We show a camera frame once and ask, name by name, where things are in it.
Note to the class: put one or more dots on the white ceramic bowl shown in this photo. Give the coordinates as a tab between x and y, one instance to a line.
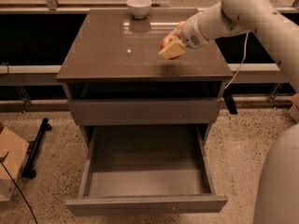
139	8

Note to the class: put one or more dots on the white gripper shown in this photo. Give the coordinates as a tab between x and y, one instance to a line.
191	34

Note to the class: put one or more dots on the closed grey top drawer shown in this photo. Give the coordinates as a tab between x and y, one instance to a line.
143	112

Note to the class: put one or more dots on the red apple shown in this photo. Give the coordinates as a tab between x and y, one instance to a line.
170	48

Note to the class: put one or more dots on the orange fruit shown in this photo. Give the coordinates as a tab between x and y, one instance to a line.
180	24

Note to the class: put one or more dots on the grey drawer cabinet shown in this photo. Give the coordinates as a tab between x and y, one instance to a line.
116	57

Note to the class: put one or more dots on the open grey middle drawer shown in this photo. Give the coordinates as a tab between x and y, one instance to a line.
146	170

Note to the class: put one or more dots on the black metal bar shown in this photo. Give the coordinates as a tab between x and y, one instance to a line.
28	170

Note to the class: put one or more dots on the cardboard box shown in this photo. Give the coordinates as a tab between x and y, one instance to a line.
13	150

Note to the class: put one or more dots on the black cabinet foot bracket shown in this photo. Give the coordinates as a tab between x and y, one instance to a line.
229	101

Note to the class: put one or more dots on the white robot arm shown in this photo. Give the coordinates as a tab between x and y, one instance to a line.
277	200

